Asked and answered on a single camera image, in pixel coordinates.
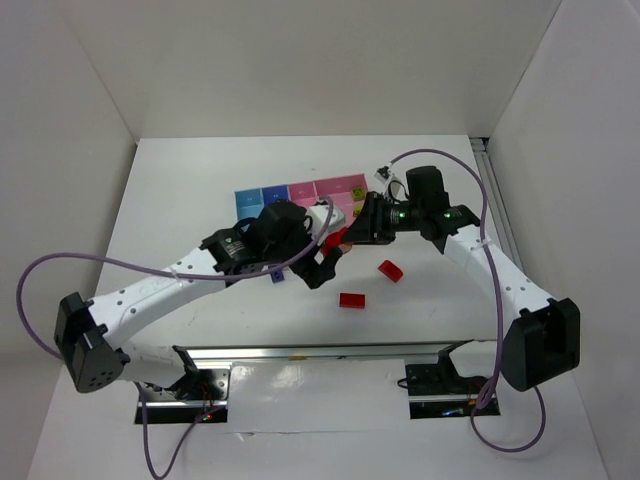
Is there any large pink bin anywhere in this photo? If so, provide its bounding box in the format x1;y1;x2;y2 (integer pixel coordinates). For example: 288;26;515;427
314;173;368;225

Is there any small pink bin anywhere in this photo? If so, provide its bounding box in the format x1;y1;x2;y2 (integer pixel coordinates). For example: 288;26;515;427
288;182;317;207

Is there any red rectangular lego brick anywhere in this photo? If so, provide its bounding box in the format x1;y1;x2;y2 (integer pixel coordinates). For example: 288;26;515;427
339;292;366;309

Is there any aluminium rail front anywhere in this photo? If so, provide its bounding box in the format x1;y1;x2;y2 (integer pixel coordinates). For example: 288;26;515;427
175;340;496;365

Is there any red round lego piece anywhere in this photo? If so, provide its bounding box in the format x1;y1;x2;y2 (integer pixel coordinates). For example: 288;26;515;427
321;227;353;257

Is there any dark blue bin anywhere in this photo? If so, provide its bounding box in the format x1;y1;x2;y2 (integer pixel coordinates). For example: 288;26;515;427
261;185;290;206

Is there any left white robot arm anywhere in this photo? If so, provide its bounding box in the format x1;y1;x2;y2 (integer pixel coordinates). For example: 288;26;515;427
54;198;346;399

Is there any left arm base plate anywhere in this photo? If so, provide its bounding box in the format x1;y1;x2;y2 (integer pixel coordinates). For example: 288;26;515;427
142;363;231;425

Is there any aluminium rail right side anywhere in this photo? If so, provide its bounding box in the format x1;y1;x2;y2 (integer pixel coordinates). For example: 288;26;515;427
469;137;514;259

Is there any red curved lego brick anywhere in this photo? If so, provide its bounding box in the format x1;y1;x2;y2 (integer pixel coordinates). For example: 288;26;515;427
378;260;404;283

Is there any light blue bin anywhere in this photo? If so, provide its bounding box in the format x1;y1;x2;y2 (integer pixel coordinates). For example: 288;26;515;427
234;188;264;221

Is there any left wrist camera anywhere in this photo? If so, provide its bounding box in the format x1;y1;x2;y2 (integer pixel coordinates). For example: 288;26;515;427
306;204;346;235

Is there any blue lego brick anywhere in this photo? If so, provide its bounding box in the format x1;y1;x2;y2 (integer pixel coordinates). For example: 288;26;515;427
270;270;285;284

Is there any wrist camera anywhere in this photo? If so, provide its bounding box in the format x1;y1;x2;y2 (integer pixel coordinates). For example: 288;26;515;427
306;204;346;235
374;165;396;184

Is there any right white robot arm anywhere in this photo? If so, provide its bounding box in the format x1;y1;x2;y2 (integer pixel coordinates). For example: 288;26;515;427
342;166;581;392

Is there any purple cable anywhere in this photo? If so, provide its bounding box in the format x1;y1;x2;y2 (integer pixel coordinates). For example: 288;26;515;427
389;148;547;454
16;194;335;477

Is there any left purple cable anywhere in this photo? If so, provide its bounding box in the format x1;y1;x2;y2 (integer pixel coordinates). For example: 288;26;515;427
16;194;335;477

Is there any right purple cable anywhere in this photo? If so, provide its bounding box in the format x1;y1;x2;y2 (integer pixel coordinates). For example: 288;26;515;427
389;148;547;454

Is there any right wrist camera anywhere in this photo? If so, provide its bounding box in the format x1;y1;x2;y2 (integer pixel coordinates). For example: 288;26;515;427
374;165;396;184

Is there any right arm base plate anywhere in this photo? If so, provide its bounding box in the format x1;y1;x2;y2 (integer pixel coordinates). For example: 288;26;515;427
397;364;487;420

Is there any aluminium rail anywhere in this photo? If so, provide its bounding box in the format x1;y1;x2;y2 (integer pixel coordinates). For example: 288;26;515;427
175;340;496;365
469;137;514;259

